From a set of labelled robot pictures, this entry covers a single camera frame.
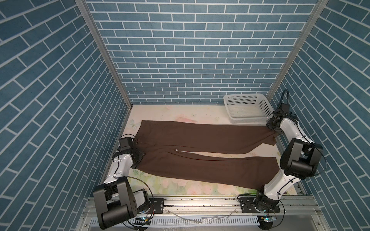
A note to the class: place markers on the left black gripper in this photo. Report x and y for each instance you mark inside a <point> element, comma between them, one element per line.
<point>140,153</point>

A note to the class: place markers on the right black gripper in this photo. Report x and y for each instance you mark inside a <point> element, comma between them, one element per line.
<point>270,124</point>

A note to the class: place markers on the white plastic laundry basket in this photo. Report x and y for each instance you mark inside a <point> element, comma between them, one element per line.
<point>248,108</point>

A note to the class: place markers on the brown trousers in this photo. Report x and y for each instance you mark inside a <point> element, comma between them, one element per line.
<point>207,153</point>

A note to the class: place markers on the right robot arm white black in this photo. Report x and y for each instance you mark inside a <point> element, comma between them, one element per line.
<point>299,161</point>

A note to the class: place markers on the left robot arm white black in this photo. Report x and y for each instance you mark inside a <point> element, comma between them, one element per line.
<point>115,201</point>

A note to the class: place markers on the white perforated vent strip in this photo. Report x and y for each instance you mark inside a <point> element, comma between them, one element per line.
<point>189,221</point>

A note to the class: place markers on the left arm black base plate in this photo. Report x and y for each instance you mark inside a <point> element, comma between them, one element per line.
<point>155,206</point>

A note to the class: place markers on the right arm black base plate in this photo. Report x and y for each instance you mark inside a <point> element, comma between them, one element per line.
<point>248,205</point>

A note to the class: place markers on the aluminium mounting rail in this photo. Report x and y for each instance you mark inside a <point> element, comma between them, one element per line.
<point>225,205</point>

